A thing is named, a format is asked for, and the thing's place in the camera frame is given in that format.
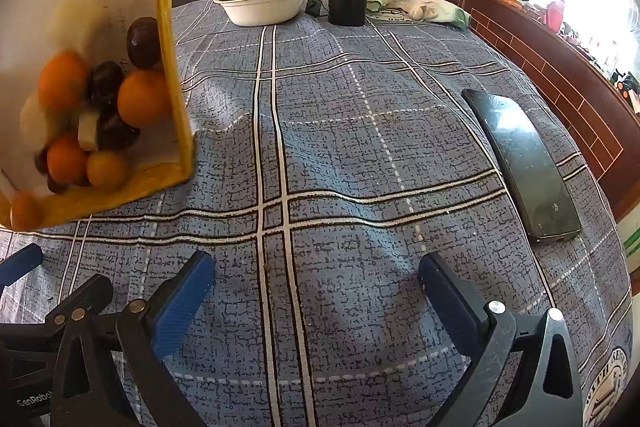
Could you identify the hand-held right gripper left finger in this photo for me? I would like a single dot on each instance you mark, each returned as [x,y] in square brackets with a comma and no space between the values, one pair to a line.
[180,302]

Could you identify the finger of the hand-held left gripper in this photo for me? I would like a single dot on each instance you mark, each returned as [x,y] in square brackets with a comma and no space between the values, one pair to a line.
[20,264]
[97,292]

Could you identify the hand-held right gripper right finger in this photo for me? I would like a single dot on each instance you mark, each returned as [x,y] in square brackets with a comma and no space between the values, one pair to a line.
[450,302]

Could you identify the white tray yellow rim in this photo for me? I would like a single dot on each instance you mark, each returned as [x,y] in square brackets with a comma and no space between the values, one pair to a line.
[172,57]

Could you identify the black smartphone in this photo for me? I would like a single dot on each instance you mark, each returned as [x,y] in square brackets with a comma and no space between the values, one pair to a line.
[525,157]

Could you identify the blue plaid blanket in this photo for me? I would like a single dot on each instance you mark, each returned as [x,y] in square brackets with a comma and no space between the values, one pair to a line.
[350,132]

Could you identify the white and green cloth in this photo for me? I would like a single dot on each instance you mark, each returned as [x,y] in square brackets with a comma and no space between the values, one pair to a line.
[425,4]

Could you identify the white bowl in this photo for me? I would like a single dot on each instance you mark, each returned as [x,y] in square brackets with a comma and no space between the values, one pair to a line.
[265,9]

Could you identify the pink bottle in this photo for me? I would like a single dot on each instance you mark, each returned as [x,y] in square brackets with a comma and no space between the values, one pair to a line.
[555,14]

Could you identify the black cylinder device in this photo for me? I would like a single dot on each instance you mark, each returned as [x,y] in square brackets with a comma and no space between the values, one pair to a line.
[346,7]

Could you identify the black power adapter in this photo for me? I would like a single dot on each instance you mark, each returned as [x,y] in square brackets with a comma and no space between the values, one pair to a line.
[315,6]

